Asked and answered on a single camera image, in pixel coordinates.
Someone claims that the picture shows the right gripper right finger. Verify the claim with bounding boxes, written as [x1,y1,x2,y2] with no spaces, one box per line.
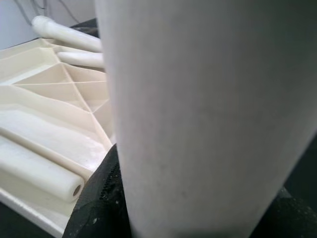
[256,187,317,238]

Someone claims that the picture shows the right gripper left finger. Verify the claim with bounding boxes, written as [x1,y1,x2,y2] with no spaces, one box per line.
[63,142,133,238]

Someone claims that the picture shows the white plastic table leg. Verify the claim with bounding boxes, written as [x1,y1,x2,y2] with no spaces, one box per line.
[95,0,317,238]
[56,51,105,69]
[32,15,104,53]
[0,135,87,204]

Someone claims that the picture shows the white plastic children table top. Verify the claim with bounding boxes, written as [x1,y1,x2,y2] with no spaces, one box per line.
[0,37,117,238]

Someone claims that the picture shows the black tablecloth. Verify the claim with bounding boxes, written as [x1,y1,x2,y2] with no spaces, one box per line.
[0,17,317,238]

